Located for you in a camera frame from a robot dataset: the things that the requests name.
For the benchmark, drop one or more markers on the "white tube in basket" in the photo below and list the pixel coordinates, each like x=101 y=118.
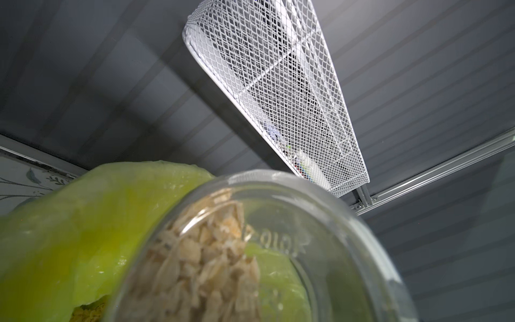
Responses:
x=312 y=171

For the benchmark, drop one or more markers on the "white wire wall basket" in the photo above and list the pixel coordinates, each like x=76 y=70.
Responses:
x=271 y=60

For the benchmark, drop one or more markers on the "grey bin with green bag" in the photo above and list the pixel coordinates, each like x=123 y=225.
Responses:
x=64 y=255

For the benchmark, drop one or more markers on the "oatmeal jar with terracotta lid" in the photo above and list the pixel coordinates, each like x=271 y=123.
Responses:
x=261 y=246

